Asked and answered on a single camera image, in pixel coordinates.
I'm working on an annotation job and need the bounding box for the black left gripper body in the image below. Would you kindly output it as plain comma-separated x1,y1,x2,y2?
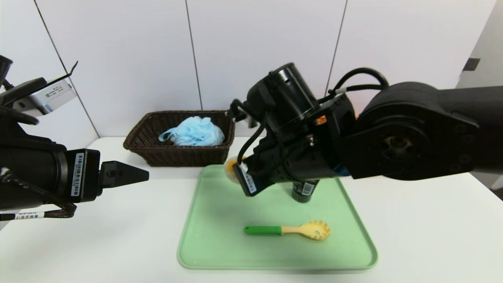
0,145,103,210

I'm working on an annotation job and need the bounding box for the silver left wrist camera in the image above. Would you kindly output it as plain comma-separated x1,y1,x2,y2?
0,77,77,117

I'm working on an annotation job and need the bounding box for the light green plastic tray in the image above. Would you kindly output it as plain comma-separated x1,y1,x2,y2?
177,165,378,270

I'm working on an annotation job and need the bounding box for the dark brown wicker basket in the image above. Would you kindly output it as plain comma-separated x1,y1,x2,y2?
123,110,235,167

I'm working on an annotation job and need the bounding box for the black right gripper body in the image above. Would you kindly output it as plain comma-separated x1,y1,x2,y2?
232,146,300,197

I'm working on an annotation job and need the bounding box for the black left wrist camera cable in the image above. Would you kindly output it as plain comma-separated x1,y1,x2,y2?
0,167,77,221

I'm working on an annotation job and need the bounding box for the green handled pasta spoon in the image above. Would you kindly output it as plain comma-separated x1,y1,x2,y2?
244,220,331,241

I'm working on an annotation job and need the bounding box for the blue mesh bath loofah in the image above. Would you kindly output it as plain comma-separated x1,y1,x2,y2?
159,116,225,147

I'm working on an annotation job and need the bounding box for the orange peach half toy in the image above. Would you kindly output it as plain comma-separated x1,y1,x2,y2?
224,156,246,184

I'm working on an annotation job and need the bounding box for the black cosmetic tube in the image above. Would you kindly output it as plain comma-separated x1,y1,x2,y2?
292,180,319,203

